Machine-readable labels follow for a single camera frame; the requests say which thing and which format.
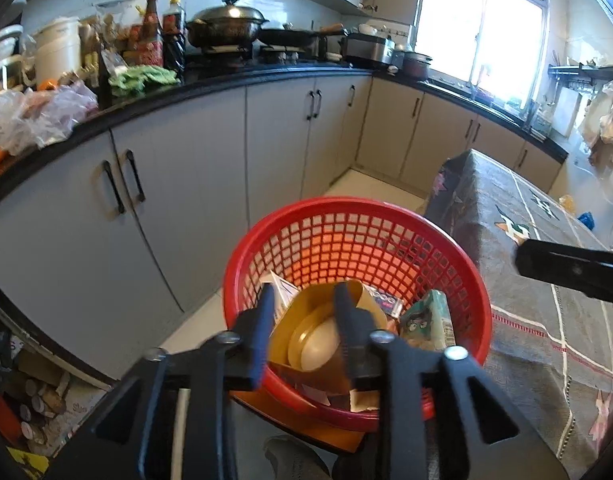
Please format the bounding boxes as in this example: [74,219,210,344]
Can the pile of clear plastic bags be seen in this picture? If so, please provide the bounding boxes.
[0,80,100,156]

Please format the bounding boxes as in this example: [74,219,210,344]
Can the white cutting board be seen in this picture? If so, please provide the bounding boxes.
[554,87,585,138]

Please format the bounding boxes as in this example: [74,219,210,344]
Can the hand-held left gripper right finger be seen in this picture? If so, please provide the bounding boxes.
[334,282,567,480]

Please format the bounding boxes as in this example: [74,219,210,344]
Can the metal wall rack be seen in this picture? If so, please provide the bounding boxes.
[549,62,613,86]

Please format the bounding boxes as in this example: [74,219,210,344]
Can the group of seasoning jars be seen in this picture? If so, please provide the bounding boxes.
[79,12,137,81]

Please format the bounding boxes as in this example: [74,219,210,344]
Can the kitchen window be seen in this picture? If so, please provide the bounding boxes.
[414,0,550,111]

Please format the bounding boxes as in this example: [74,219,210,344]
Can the grey kitchen base cabinets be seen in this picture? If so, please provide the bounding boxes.
[0,72,565,381]

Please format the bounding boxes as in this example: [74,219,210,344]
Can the dark wok with lid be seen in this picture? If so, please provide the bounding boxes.
[185,0,270,50]

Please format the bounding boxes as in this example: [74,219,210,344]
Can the yellow cap soy sauce bottle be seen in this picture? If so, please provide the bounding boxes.
[161,0,187,71]

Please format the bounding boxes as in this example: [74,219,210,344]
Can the grey printed tablecloth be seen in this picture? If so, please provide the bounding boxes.
[424,149,613,480]

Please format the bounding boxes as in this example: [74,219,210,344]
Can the green cloth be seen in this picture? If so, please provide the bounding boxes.
[109,64,180,98]

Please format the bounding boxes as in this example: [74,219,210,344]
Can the dark cooking pot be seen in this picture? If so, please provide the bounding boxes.
[401,50,433,81]

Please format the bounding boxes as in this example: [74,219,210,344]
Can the hanging plastic bag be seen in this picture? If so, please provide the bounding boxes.
[579,77,613,166]

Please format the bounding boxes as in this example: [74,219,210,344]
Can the white purple box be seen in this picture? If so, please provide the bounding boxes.
[259,270,302,311]

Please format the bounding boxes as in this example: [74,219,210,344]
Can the red plastic basket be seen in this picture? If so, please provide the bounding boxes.
[222,197,493,433]

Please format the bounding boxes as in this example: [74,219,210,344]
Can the pile of floor clutter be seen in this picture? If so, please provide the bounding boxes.
[0,330,112,466]

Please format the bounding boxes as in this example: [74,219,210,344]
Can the dark blue box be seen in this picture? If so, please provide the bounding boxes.
[371,287,405,318]

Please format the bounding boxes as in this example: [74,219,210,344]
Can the silver electric cooker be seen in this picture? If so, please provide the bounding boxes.
[343,32,396,68]

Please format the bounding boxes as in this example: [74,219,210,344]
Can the black frying pan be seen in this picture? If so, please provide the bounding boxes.
[259,22,347,48]

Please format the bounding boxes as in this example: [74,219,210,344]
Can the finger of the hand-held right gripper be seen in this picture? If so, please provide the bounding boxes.
[514,239,613,313]

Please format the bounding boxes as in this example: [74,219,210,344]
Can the black gas stove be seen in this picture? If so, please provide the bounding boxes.
[186,42,337,68]

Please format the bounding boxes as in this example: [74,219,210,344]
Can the white electric pot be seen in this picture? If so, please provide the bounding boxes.
[34,16,82,88]

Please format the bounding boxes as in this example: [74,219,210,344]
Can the green printed carton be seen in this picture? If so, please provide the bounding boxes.
[399,289,457,351]

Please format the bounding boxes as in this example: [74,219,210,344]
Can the red cap sauce bottle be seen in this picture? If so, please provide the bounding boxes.
[139,0,164,68]

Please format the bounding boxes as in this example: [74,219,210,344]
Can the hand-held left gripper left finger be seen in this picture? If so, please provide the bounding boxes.
[61,285,277,480]

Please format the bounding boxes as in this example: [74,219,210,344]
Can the black kitchen countertop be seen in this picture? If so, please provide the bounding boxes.
[0,60,570,211]

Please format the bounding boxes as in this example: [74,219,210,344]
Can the person's grey shoe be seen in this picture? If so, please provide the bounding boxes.
[264,435,332,480]

